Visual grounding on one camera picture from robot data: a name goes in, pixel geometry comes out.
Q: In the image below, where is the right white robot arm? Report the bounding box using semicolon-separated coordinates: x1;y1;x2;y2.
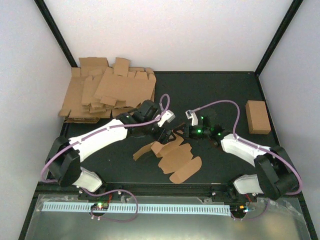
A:
173;113;301;202

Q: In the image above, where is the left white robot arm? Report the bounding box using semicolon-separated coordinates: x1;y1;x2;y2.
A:
45;100;176;200

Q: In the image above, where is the folded brown cardboard box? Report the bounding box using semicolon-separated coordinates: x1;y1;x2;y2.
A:
245;100;271;135

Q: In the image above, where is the stack of flat cardboard blanks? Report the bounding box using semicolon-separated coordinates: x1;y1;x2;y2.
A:
58;57;156;123

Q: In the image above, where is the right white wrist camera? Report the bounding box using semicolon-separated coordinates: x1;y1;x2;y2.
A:
185;110;198;126

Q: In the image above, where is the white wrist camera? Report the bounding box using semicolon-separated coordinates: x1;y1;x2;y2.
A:
157;110;176;127
185;110;198;126

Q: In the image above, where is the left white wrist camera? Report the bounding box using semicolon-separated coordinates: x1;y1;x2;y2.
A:
157;110;176;127

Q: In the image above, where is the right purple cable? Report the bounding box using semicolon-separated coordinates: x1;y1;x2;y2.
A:
192;99;304;222

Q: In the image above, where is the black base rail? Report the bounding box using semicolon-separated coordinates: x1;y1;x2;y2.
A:
74;181;253;201

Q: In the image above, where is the light blue slotted cable duct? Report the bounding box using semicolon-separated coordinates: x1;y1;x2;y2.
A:
41;202;231;217

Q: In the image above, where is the metal base plate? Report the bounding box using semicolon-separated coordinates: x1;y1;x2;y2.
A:
25;195;317;240

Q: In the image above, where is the right black frame post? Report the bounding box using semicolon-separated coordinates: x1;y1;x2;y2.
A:
254;0;303;77

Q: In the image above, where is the black frame post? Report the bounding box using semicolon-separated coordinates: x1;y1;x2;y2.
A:
254;0;303;77
34;0;78;68

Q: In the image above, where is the left black frame post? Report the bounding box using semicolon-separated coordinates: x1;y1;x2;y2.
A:
34;0;78;68

